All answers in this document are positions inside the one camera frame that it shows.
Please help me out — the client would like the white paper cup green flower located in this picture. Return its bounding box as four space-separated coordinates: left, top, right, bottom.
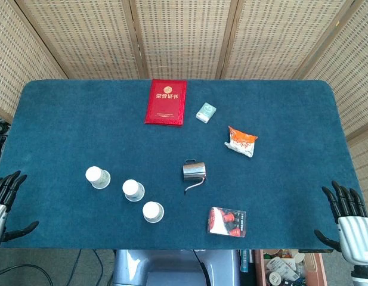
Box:
142 201 165 224
85 166 112 189

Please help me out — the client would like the pink storage box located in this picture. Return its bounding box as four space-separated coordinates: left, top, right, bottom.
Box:
254 249 328 286

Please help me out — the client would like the white paper cup blue flower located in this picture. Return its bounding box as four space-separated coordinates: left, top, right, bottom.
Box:
122 179 146 203

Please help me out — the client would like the blue bottle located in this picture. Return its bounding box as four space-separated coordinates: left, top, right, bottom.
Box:
239 249 255 273

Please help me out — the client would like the black cable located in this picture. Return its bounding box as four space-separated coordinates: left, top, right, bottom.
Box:
191 249 211 286

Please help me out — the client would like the clear box of coffee capsules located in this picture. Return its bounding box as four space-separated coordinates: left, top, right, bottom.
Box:
206 206 247 238

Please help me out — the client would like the stainless steel pitcher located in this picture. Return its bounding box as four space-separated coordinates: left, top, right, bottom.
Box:
181 159 208 196

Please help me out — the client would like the green white tissue pack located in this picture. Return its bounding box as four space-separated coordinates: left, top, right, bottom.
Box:
196 102 217 123

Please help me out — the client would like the woven bamboo folding screen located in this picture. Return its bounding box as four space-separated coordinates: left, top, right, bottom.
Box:
0 0 368 215

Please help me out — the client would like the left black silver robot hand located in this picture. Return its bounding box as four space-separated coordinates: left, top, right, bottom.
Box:
0 170 40 251

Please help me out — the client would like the orange white snack bag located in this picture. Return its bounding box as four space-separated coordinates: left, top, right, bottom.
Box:
224 125 259 158

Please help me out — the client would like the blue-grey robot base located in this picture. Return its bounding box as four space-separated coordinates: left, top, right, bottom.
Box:
112 248 240 286

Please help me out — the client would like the red certificate folder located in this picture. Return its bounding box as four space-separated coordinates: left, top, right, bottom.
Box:
144 79 188 128

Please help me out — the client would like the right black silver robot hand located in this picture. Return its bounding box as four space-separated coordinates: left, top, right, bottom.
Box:
313 180 368 268

